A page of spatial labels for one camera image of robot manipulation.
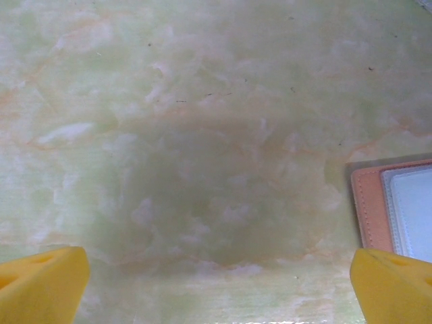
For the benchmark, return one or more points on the pink leather card holder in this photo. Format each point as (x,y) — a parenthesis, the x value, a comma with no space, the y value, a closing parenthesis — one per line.
(368,209)

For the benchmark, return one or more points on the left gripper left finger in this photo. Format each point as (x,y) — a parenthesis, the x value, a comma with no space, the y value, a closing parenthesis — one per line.
(40,287)

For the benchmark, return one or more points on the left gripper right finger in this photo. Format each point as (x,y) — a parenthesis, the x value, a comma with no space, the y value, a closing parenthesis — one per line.
(395,290)

